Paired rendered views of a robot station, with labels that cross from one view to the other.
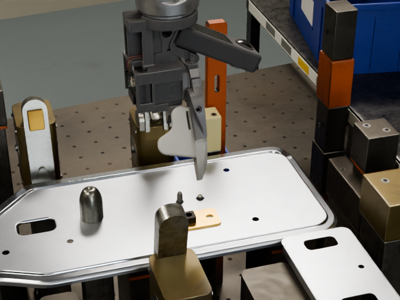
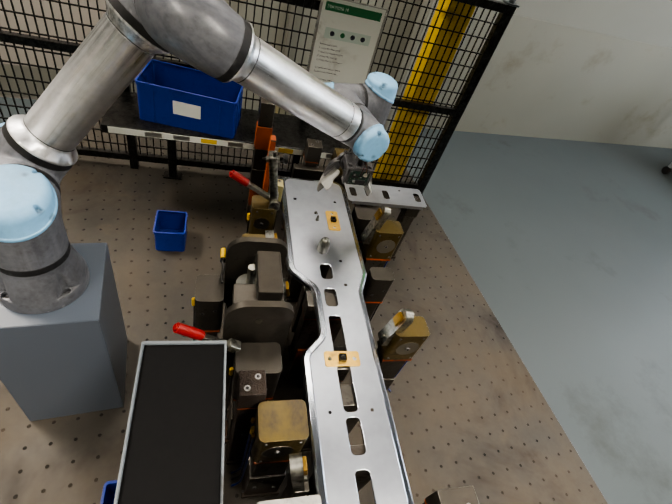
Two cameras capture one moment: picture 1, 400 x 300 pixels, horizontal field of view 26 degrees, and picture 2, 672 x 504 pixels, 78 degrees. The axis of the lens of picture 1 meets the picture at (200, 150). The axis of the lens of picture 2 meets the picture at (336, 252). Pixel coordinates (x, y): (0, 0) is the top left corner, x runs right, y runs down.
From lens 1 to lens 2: 1.43 m
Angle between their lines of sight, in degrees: 73
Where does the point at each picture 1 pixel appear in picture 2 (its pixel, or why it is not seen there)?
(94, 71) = not seen: outside the picture
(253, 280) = (363, 216)
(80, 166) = not seen: hidden behind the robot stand
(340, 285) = (377, 195)
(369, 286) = (378, 189)
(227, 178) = (302, 200)
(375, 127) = (314, 143)
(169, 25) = not seen: hidden behind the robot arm
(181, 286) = (395, 227)
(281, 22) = (156, 127)
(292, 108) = (102, 176)
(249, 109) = (88, 193)
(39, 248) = (344, 272)
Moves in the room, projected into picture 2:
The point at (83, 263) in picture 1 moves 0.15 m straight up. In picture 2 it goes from (357, 259) to (373, 222)
